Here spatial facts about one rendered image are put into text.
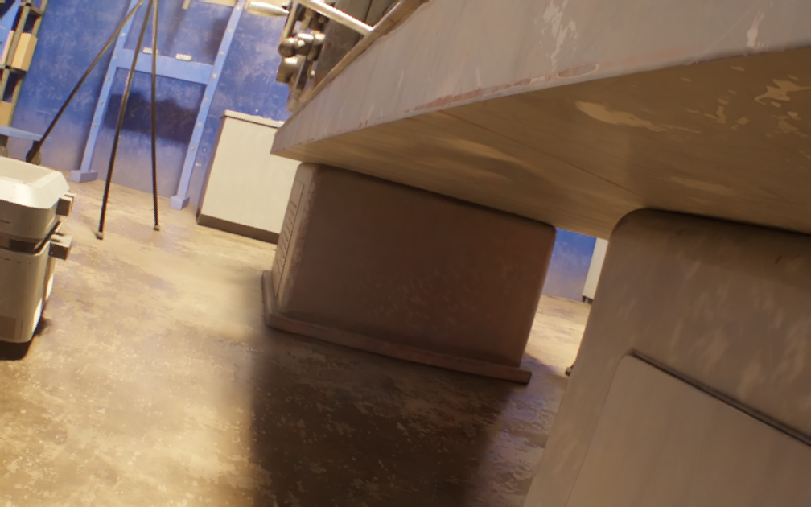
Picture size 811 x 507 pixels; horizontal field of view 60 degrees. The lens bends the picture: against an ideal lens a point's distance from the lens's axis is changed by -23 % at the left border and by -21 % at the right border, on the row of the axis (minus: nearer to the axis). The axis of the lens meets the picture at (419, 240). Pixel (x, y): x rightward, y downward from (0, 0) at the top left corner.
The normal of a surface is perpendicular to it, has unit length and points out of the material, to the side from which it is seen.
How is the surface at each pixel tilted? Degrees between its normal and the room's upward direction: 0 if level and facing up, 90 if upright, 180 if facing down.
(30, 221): 90
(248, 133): 90
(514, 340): 90
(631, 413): 90
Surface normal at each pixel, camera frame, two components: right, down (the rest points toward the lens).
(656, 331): -0.95, -0.24
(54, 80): 0.19, 0.09
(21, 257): 0.79, 0.23
